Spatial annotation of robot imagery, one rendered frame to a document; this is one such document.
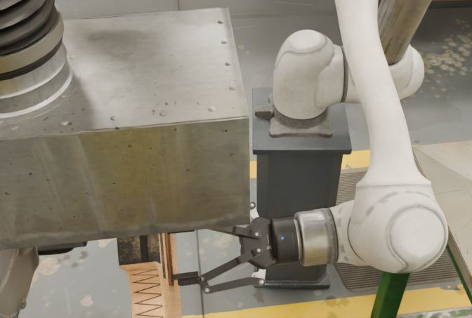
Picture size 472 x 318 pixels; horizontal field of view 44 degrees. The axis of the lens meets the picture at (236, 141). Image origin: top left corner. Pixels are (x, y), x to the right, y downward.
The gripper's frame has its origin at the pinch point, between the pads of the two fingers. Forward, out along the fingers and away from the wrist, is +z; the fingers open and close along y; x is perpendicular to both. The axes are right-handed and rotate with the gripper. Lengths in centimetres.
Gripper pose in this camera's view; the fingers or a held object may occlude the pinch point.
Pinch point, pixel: (171, 253)
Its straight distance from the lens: 96.4
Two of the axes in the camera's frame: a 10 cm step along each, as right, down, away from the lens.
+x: 0.3, -2.8, -9.6
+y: -1.2, -9.6, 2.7
